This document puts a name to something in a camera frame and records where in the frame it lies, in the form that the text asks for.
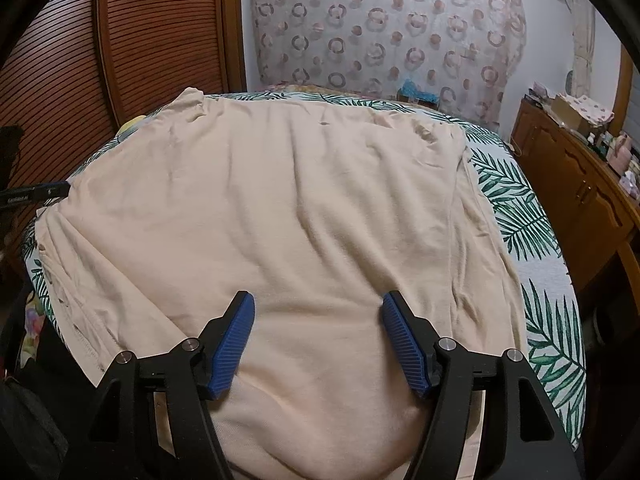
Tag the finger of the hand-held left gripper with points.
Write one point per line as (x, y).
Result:
(35, 196)

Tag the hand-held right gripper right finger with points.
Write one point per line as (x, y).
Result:
(406, 345)

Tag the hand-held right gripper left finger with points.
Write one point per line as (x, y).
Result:
(231, 345)

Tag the beige printed t-shirt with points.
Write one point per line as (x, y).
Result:
(280, 200)

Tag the wooden louvered door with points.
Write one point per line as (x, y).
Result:
(125, 60)

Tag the palm leaf print bed sheet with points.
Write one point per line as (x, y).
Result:
(520, 220)

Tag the wooden cabinet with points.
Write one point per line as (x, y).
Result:
(565, 175)

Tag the teal fluffy item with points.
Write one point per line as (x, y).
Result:
(417, 91)

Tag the cardboard box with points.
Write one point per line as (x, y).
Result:
(565, 115)

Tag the pink bottle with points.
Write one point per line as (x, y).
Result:
(622, 152)

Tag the floral cloth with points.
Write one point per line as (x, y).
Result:
(587, 106)

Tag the circle pattern sheer curtain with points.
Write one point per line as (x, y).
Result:
(380, 25)

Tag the white lace curtain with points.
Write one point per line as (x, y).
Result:
(582, 45)

